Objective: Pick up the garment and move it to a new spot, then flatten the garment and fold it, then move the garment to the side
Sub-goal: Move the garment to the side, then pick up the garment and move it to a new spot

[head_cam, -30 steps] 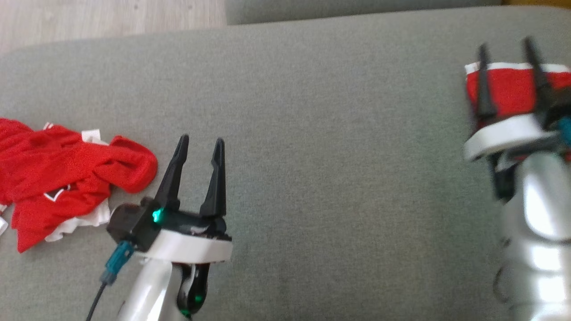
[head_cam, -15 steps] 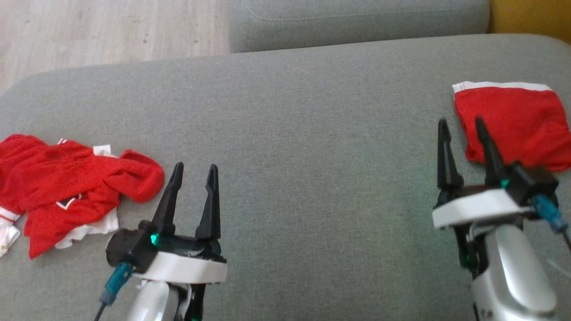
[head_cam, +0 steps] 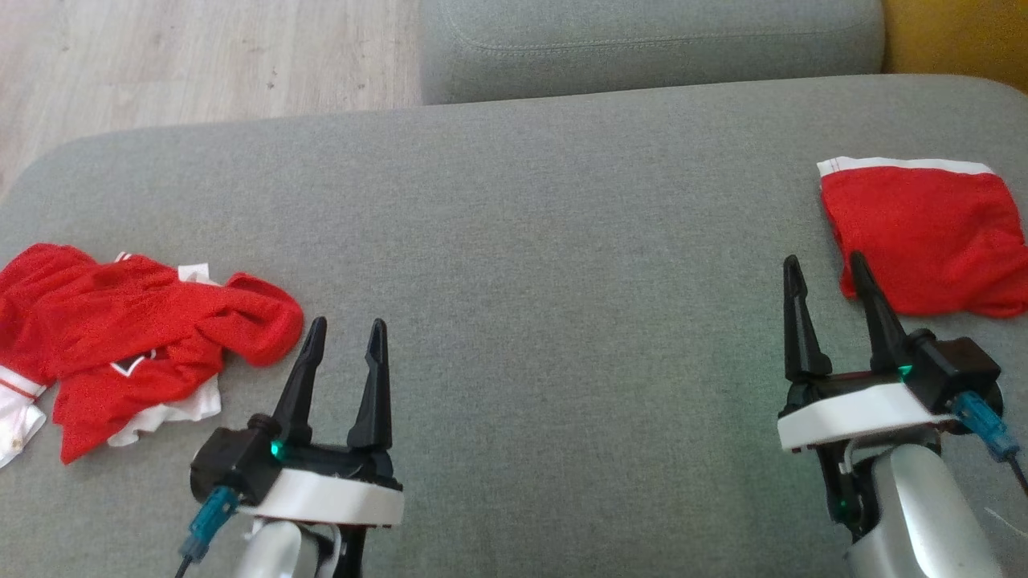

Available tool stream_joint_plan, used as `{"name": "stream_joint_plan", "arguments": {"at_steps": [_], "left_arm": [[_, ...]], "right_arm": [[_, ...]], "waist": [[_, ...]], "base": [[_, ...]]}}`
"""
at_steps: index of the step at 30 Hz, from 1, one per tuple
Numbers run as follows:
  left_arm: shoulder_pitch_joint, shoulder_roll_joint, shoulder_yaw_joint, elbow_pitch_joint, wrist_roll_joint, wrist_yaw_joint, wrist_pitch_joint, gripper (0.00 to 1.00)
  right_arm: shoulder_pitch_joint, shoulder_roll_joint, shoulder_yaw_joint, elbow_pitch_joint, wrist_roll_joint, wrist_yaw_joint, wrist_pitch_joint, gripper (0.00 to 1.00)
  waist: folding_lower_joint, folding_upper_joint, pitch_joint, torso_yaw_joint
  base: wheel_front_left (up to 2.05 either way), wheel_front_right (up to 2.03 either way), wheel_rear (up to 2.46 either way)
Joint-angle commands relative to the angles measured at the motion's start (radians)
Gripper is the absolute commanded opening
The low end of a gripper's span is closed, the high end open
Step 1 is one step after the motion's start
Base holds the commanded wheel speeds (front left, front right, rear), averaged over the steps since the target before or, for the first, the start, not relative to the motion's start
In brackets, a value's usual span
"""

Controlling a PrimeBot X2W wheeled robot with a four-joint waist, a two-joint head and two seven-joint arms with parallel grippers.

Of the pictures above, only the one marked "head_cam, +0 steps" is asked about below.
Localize small grey sofa cushion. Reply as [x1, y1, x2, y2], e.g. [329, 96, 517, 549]
[418, 0, 887, 106]

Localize large grey sofa seat cushion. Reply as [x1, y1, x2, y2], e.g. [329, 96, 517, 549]
[0, 74, 1028, 578]

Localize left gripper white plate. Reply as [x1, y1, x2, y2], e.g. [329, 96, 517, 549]
[235, 315, 406, 529]

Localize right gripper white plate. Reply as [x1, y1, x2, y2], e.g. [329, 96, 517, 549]
[776, 250, 954, 453]

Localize red basketball jersey white sleeves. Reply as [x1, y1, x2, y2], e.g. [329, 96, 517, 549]
[0, 242, 305, 469]

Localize red shorts white stripe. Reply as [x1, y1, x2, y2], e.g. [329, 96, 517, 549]
[817, 156, 1028, 319]

